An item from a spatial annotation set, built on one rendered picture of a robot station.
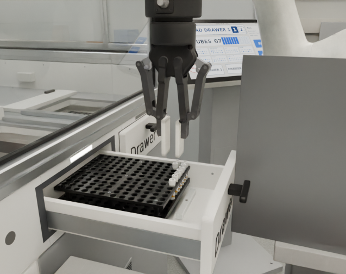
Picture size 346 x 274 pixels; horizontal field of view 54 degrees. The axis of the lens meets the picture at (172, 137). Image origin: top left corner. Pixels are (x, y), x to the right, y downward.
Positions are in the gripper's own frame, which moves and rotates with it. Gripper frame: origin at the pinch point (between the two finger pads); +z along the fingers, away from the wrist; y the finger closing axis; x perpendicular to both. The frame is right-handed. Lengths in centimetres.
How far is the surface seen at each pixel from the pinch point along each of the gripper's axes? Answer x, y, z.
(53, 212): -12.1, -18.6, 12.5
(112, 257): 9.8, -20.0, 40.0
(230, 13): 158, -15, -22
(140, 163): 7.3, -9.9, 9.9
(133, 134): 22.6, -18.5, 9.2
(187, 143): 157, -40, 63
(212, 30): 95, -13, -15
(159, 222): -11.9, 1.7, 10.3
